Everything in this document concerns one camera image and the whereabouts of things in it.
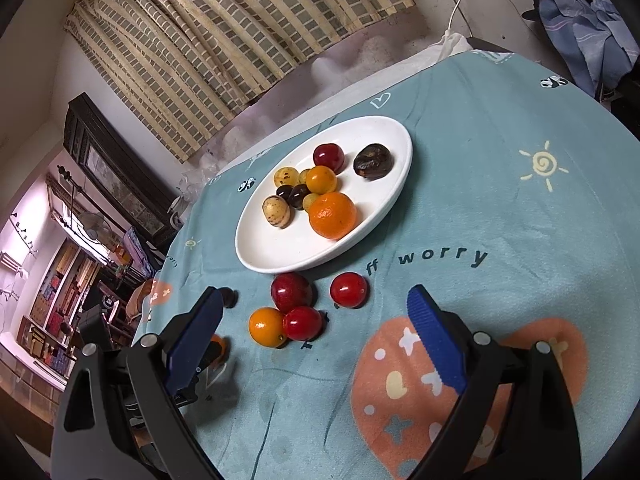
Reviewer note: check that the wrinkled dark brown fruit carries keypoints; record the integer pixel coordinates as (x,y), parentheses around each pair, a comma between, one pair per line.
(373,161)

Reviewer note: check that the beige speckled fruit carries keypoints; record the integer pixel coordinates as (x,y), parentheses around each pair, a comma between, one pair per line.
(276,211)

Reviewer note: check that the white kettle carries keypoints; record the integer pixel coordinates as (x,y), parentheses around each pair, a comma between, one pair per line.
(177,212)

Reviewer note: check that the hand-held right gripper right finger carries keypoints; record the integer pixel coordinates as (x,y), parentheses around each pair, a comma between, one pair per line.
(440,342)

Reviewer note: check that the checked beige curtain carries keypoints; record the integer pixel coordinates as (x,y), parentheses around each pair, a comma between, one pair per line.
(215,45)

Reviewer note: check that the smooth orange fruit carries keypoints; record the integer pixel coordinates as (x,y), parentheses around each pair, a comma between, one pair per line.
(266,327)
(321,179)

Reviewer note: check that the blue clothes pile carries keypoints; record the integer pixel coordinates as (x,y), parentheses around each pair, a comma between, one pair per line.
(585,35)

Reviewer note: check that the small red fruit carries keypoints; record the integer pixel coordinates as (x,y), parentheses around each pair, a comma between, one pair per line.
(291,291)
(348,290)
(303,323)

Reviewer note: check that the large dark red fruit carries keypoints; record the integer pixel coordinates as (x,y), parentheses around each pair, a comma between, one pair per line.
(329,157)

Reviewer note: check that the textured mandarin orange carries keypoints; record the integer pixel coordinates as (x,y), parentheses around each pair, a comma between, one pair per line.
(332,215)
(218,347)

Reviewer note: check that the yellow round fruit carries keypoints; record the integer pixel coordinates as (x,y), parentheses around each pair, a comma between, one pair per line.
(285,176)

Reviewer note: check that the white standing fan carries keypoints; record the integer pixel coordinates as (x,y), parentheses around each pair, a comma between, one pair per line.
(94,225)

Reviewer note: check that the black hat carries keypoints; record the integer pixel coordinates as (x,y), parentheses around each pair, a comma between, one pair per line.
(535,12)

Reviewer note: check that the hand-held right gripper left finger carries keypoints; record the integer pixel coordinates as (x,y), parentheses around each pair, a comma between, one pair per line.
(192,345)

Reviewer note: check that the white oval plate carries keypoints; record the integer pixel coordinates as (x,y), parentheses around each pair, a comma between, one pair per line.
(280,247)

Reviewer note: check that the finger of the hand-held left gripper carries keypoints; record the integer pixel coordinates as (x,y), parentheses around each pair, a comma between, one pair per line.
(229,298)

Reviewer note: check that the wooden bookshelf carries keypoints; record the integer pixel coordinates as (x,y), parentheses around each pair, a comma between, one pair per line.
(60,305)

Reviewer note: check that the teal printed blanket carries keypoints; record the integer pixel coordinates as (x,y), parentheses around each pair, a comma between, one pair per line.
(500,210)

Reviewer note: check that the small yellow-green fruit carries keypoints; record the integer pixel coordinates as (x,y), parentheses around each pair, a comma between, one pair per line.
(303,175)
(310,202)

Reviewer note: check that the dark wooden framed picture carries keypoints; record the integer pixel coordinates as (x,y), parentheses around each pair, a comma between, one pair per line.
(120,180)

